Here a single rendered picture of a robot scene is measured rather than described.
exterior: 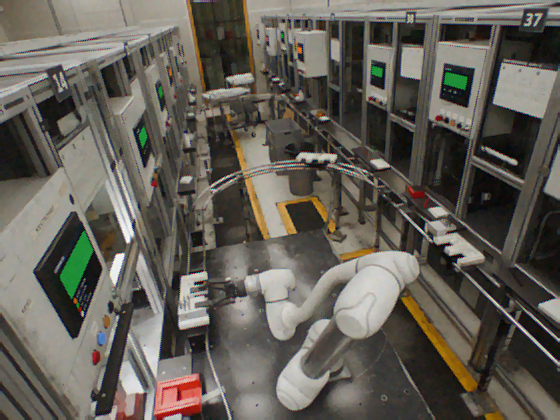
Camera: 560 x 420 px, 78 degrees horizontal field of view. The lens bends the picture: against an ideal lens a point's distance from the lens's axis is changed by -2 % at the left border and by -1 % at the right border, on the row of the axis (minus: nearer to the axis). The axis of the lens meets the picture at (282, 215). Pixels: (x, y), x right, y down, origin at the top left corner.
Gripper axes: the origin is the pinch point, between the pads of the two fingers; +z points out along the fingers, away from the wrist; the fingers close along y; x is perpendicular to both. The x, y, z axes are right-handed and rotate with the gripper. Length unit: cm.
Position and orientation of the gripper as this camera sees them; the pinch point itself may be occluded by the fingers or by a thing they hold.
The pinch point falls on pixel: (198, 297)
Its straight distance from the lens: 153.6
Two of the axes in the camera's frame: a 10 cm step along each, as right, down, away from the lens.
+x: 2.1, 4.9, -8.5
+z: -9.8, 1.8, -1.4
